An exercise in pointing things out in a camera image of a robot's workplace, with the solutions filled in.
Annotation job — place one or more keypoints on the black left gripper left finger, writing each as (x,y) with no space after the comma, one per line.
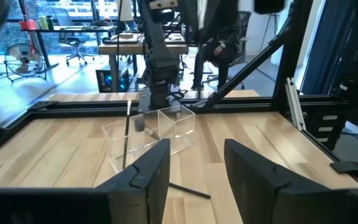
(141,180)

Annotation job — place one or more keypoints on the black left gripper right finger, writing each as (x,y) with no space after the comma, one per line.
(259,186)

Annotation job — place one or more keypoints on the thin black makeup brush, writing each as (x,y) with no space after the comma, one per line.
(194,193)
(126,133)

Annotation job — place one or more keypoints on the round-head black makeup brush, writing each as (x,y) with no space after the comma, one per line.
(139,123)

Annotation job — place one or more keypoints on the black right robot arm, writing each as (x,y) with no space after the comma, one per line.
(162,65)

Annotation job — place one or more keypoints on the black drawer unit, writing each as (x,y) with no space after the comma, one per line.
(317,124)

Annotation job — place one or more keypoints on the silver aluminium bar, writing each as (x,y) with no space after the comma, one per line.
(295,105)

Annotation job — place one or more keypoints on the black computer tower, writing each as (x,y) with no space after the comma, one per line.
(104,81)

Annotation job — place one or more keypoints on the wooden table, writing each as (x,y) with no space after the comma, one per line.
(120,49)

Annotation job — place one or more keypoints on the person's hand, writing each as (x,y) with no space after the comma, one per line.
(218,50)

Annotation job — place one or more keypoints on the office chair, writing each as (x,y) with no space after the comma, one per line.
(73,42)

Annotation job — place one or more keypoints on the dark blue curtain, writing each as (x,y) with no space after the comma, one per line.
(328,46)

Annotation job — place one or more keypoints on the person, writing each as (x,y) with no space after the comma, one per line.
(225,34)

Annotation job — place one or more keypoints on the black desk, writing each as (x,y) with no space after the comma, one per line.
(73,29)

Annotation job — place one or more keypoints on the floor fan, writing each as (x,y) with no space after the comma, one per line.
(23,60)

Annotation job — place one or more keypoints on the dark cup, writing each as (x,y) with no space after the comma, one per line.
(51,23)

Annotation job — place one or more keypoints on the green cup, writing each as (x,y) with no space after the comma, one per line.
(43,23)

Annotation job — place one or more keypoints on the red container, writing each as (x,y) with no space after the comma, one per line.
(27,25)

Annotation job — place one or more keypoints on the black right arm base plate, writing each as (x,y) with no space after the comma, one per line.
(144,104)

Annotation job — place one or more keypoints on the black aluminium table frame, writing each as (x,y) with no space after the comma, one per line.
(104,107)

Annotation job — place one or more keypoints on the small black bracket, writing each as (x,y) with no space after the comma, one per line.
(348,168)

